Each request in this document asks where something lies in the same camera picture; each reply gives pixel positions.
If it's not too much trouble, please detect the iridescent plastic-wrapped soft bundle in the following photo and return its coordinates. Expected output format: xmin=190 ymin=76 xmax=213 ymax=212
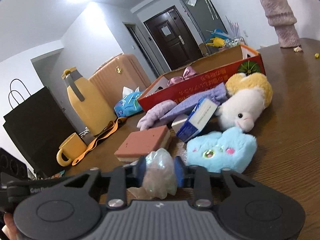
xmin=142 ymin=148 xmax=177 ymax=199

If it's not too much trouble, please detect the pink layered sponge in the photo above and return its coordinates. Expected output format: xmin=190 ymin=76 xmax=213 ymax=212
xmin=114 ymin=125 xmax=171 ymax=163

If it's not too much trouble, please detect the white and yellow plush toy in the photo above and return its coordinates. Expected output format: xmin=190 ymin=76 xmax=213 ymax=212
xmin=215 ymin=73 xmax=273 ymax=133

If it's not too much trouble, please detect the person's left hand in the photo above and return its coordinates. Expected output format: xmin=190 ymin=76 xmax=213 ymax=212
xmin=2 ymin=213 xmax=18 ymax=240

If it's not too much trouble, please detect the blue tissue pack box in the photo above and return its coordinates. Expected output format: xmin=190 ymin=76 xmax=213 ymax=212
xmin=176 ymin=97 xmax=218 ymax=142

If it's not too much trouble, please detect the light blue plush toy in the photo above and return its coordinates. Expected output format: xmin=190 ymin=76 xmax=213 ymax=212
xmin=186 ymin=127 xmax=258 ymax=173

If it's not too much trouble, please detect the lilac fluffy towel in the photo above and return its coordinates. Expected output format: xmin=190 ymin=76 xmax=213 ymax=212
xmin=137 ymin=100 xmax=177 ymax=131

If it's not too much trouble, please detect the black paper bag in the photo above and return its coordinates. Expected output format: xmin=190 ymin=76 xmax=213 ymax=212
xmin=3 ymin=87 xmax=76 ymax=178

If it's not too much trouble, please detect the yellow mug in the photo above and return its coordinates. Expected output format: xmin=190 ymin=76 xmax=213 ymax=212
xmin=56 ymin=133 xmax=87 ymax=166

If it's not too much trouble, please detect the blue tissue packet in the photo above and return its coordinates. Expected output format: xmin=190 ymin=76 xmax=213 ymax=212
xmin=114 ymin=87 xmax=143 ymax=118

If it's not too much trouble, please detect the purple knitted cloth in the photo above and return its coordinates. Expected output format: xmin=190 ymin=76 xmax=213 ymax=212
xmin=160 ymin=82 xmax=228 ymax=122

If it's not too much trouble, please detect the pink satin bow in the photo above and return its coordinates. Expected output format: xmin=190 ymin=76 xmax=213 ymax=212
xmin=167 ymin=66 xmax=198 ymax=86

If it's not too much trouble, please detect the peach suitcase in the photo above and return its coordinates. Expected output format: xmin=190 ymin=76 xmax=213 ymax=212
xmin=88 ymin=54 xmax=151 ymax=107

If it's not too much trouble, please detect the red orange cardboard box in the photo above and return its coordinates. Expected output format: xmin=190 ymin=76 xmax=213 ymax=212
xmin=138 ymin=45 xmax=266 ymax=112

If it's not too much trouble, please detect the yellow watering can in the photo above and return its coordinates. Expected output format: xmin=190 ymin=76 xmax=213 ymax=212
xmin=206 ymin=37 xmax=225 ymax=48

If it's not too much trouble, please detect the storage cart with bottles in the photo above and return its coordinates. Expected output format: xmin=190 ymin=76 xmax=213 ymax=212
xmin=224 ymin=37 xmax=246 ymax=48

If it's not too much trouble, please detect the dark brown door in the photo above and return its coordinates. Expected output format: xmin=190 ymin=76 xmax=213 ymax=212
xmin=144 ymin=6 xmax=203 ymax=70

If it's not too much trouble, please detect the grey refrigerator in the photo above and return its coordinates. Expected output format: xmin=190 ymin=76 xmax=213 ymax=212
xmin=180 ymin=0 xmax=228 ymax=44

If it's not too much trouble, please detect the fallen pink petal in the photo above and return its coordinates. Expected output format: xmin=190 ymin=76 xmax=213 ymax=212
xmin=293 ymin=46 xmax=303 ymax=53

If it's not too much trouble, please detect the purple textured vase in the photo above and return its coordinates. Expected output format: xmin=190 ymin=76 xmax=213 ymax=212
xmin=260 ymin=0 xmax=301 ymax=48

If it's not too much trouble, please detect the orange strap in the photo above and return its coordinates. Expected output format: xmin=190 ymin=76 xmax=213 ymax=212
xmin=71 ymin=116 xmax=128 ymax=166

